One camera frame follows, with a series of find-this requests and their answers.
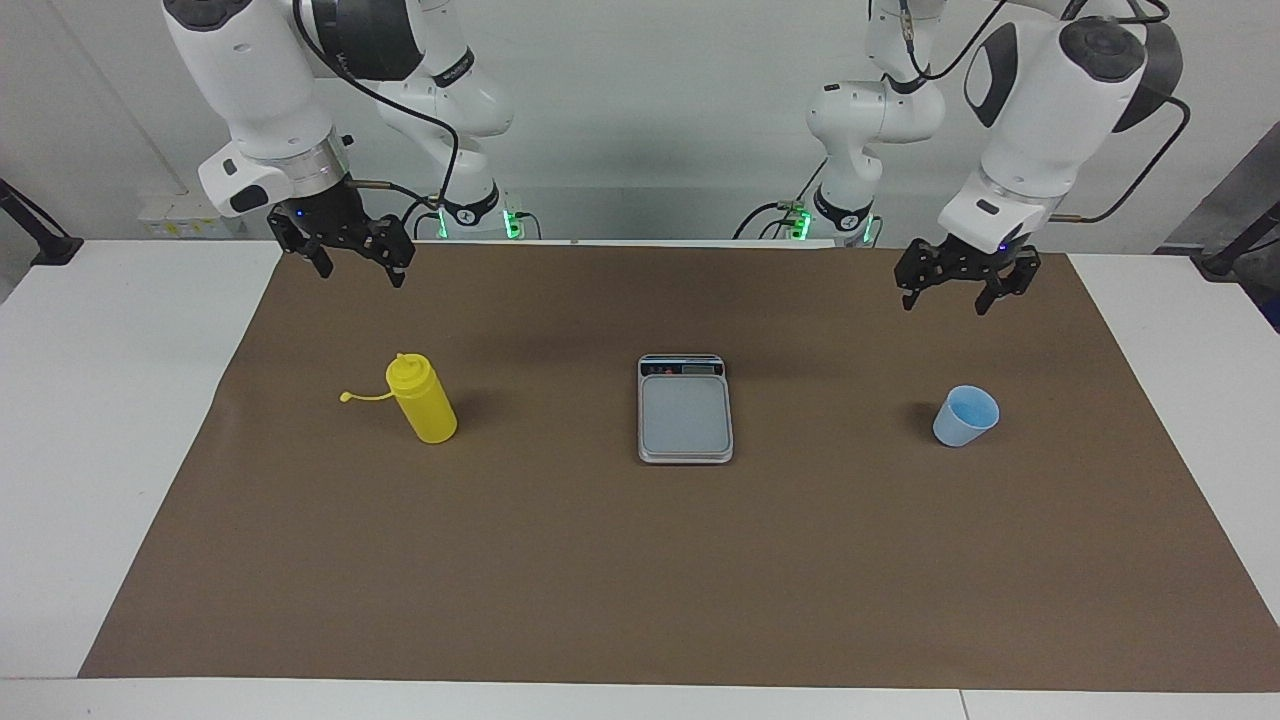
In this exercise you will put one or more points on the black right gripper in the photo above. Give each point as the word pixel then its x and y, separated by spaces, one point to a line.
pixel 325 215

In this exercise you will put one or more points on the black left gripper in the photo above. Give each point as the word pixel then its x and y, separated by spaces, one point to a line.
pixel 975 260

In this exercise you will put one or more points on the light blue plastic cup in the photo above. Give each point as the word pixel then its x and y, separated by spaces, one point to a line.
pixel 960 425

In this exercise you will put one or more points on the yellow squeeze bottle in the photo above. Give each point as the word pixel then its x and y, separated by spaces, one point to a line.
pixel 425 405

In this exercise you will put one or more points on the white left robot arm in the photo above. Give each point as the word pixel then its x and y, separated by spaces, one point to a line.
pixel 1050 110

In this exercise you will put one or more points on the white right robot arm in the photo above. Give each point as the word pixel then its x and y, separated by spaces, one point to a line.
pixel 250 80

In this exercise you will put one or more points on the silver digital kitchen scale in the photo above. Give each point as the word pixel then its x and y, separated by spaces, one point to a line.
pixel 685 420

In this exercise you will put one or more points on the white power strip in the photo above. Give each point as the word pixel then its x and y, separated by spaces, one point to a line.
pixel 180 215

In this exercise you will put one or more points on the black clamp stand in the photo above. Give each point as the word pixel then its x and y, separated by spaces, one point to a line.
pixel 1220 262
pixel 55 248

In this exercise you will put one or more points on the brown paper mat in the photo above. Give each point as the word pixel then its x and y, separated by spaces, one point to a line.
pixel 600 580

